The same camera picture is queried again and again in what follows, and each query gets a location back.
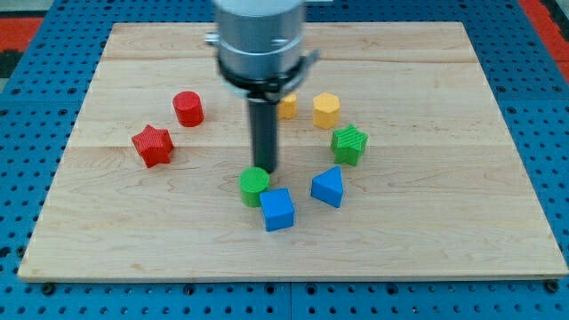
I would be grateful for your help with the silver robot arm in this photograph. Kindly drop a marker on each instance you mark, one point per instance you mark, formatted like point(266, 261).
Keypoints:
point(259, 46)

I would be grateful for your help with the blue cube block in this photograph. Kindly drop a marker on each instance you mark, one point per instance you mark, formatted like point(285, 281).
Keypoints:
point(278, 209)

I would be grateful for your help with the green star block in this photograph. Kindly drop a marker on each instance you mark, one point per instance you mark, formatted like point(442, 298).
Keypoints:
point(348, 145)

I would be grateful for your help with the red star block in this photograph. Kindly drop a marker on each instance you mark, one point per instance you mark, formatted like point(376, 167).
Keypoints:
point(153, 145)

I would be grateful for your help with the green cylinder block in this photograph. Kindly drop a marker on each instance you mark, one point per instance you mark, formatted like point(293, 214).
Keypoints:
point(252, 182)

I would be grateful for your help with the blue triangular prism block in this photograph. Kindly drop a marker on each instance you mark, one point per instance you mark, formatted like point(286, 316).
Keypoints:
point(328, 187)

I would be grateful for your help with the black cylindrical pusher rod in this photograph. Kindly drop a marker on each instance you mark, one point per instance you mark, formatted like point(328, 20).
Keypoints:
point(263, 125)

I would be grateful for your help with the small yellow block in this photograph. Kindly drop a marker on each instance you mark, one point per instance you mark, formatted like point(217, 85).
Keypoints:
point(287, 107)

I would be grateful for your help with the yellow hexagon block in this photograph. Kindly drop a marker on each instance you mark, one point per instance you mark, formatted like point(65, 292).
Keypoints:
point(326, 110)

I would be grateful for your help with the red cylinder block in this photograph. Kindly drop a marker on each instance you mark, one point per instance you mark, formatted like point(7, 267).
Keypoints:
point(188, 108)

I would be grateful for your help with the light wooden board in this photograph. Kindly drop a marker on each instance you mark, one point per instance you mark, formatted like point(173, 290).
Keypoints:
point(439, 194)

